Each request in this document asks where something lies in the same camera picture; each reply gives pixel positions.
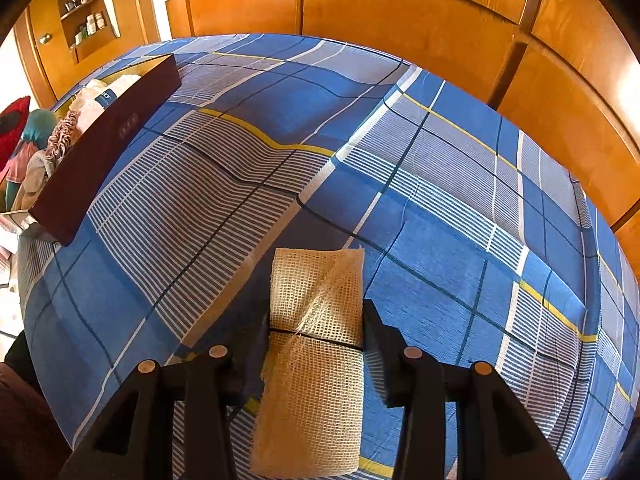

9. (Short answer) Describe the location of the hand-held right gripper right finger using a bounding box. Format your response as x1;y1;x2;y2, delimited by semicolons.
362;300;571;480

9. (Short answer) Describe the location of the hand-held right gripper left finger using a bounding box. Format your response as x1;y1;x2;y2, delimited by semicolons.
60;320;273;480

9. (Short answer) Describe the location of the beige mesh cloth black band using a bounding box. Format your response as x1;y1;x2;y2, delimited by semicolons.
250;246;366;478

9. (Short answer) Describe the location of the dark brown box gold inside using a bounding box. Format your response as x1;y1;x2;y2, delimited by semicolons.
0;53;182;247

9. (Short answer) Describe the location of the pink scrunchie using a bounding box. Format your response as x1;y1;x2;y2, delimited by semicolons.
45;111;83;163

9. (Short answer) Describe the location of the pink towel with dark band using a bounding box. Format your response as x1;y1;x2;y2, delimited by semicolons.
69;80;123;133

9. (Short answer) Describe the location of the teal and pink plush toy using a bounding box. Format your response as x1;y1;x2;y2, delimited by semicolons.
0;109;60;186

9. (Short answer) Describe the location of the dark maroon clothing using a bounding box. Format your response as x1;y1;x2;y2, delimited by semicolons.
0;330;71;480

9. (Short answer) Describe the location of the wooden wardrobe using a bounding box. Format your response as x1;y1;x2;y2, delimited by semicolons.
165;0;640;261

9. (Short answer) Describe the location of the wooden shelf cabinet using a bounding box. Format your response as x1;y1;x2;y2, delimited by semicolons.
12;0;161;111

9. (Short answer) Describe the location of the group of white bottles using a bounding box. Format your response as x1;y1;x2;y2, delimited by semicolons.
75;12;108;45

